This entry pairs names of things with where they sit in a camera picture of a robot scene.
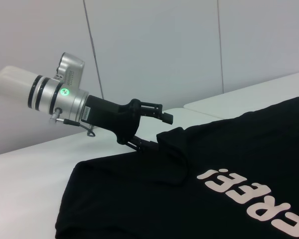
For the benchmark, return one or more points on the black shirt with FREE! print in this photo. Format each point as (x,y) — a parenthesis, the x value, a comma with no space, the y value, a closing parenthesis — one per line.
(214,199)

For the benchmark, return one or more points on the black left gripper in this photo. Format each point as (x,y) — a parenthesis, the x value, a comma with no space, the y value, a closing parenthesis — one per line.
(109,117)

